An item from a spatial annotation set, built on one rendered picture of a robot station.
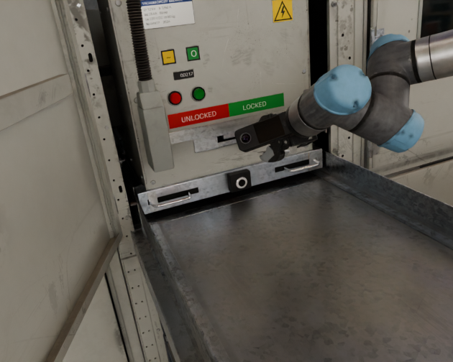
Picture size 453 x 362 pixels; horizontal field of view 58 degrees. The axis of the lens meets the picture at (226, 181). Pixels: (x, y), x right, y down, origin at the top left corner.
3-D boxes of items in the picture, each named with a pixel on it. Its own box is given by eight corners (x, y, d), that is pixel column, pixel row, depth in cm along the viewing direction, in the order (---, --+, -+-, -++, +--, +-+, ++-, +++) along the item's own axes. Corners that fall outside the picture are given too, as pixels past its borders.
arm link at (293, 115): (304, 134, 70) (290, 90, 71) (293, 141, 74) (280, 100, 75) (341, 126, 72) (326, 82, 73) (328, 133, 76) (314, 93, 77)
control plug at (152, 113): (175, 169, 92) (162, 91, 85) (154, 174, 90) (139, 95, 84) (167, 159, 99) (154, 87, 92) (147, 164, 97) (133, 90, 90)
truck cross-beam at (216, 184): (322, 167, 119) (322, 148, 117) (142, 215, 103) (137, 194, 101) (313, 162, 124) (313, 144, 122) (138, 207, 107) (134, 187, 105)
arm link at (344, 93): (372, 118, 61) (323, 95, 59) (333, 139, 71) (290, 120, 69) (383, 75, 63) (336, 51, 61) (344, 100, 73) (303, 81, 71)
